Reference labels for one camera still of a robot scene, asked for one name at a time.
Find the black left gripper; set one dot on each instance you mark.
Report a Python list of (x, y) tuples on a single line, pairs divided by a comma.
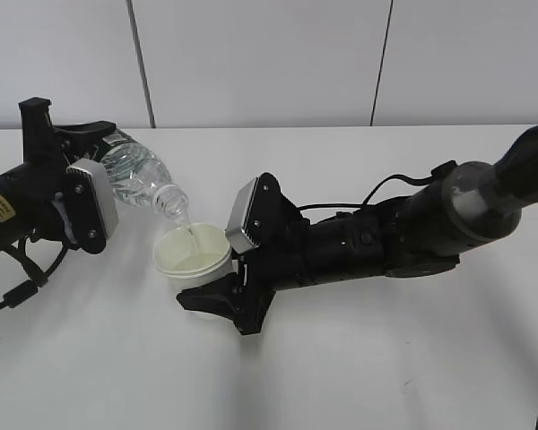
[(49, 149)]

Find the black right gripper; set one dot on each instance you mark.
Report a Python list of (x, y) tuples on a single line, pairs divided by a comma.
[(245, 299)]

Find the white paper cup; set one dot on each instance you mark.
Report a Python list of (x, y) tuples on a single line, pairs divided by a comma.
[(190, 257)]

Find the clear green-label water bottle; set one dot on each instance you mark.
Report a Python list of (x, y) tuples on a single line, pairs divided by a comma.
[(139, 178)]

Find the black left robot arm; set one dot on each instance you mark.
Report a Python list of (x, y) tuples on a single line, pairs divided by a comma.
[(22, 216)]

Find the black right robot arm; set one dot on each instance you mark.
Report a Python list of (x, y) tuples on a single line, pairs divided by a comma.
[(458, 207)]

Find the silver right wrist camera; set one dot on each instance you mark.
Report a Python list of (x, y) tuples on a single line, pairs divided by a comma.
[(258, 216)]

